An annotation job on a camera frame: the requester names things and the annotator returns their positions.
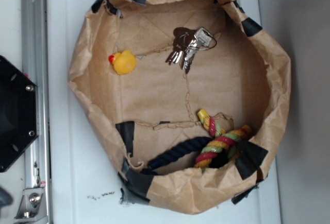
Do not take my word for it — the silver key bunch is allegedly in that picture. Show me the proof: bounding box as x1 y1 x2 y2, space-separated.
166 27 217 74

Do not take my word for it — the yellow rubber duck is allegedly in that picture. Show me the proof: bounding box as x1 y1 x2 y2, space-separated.
108 49 137 75

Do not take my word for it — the brown paper bag bin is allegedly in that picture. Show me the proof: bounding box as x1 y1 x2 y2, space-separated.
69 0 291 214

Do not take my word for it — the dark blue rope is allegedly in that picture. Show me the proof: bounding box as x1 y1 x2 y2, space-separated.
148 136 213 170

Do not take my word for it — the multicolour knotted rope toy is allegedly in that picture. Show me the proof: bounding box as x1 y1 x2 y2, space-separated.
194 109 252 170

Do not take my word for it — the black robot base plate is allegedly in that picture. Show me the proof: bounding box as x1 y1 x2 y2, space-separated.
1 56 38 173

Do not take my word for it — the metal corner bracket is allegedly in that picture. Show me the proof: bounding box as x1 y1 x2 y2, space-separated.
14 187 47 223

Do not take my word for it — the aluminium rail frame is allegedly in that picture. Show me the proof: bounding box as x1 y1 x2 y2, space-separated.
21 0 53 223

